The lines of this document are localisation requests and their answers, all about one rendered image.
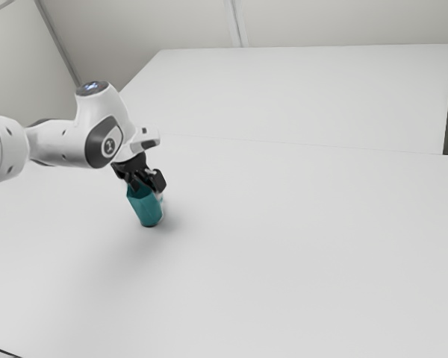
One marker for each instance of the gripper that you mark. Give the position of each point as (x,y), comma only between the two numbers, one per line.
(130,166)

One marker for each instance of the teal faceted mug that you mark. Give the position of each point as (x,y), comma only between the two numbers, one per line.
(148,209)

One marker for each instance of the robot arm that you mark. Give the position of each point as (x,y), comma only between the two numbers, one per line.
(59,138)

